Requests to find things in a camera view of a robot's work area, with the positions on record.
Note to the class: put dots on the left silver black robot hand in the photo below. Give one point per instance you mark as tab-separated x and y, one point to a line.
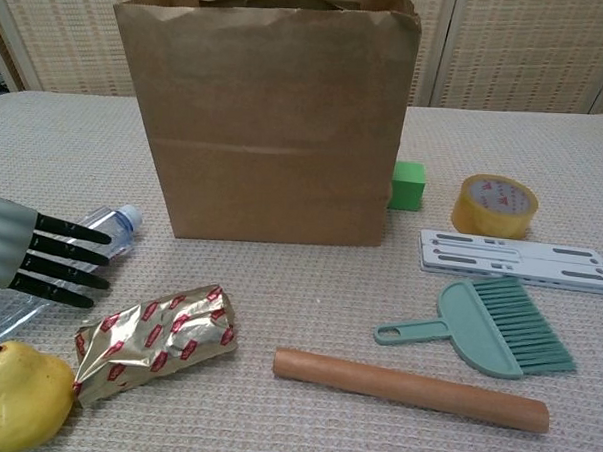
5	243

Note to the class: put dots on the clear plastic water bottle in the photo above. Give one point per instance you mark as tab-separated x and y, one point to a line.
121	228

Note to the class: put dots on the gold foil snack packet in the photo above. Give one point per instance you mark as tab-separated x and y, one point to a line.
167	330

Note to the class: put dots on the brown paper bag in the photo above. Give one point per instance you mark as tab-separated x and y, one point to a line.
265	134

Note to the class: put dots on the yellow pear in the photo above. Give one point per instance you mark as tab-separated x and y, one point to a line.
18	404

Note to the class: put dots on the beige woven tablecloth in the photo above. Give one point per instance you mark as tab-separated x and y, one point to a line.
278	295

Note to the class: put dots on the green foam cube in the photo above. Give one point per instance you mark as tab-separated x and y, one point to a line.
405	188

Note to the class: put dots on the wooden rolling pin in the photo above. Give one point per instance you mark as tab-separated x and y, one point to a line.
399	388

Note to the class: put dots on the teal dustpan brush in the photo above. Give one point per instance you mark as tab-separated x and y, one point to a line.
457	323

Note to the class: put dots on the clear packing tape roll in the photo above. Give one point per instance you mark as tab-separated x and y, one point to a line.
482	219

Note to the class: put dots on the teal hand brush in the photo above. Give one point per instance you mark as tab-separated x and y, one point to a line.
522	331

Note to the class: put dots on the white folding laptop stand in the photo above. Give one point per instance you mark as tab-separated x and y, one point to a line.
530	257

